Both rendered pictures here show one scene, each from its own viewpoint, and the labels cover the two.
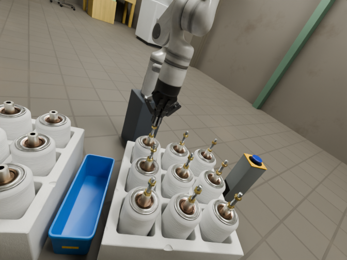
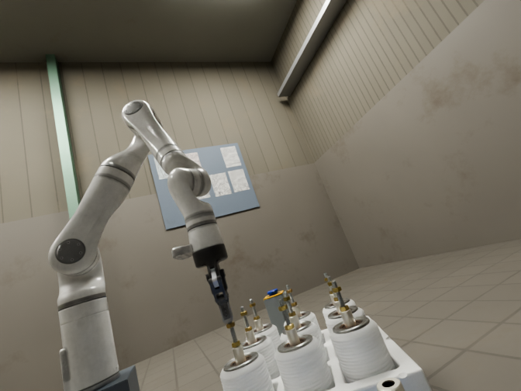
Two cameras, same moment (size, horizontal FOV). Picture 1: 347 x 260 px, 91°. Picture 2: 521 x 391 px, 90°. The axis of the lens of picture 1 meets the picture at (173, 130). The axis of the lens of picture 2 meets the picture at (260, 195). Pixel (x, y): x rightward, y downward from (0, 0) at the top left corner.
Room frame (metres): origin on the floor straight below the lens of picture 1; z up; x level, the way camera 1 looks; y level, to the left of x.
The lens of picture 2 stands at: (0.14, 0.57, 0.41)
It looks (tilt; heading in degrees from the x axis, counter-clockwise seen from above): 15 degrees up; 291
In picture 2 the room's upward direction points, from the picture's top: 20 degrees counter-clockwise
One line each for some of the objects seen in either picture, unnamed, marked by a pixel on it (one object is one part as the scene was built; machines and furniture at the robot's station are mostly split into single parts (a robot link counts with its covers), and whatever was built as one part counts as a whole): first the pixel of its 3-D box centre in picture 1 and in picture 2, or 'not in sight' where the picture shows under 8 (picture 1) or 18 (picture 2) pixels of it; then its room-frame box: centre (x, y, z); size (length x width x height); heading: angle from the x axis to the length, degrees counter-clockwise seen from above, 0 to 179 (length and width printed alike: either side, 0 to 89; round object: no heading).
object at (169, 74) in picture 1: (171, 68); (197, 239); (0.52, 0.08, 0.52); 0.11 x 0.09 x 0.06; 30
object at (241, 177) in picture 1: (234, 186); (288, 340); (0.57, -0.34, 0.16); 0.07 x 0.07 x 0.31; 16
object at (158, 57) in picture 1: (164, 45); (78, 272); (0.79, 0.18, 0.54); 0.09 x 0.09 x 0.17; 50
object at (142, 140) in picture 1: (148, 142); (241, 361); (0.50, 0.07, 0.25); 0.08 x 0.08 x 0.01
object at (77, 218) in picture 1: (88, 198); not in sight; (0.33, 0.18, 0.06); 0.30 x 0.11 x 0.12; 18
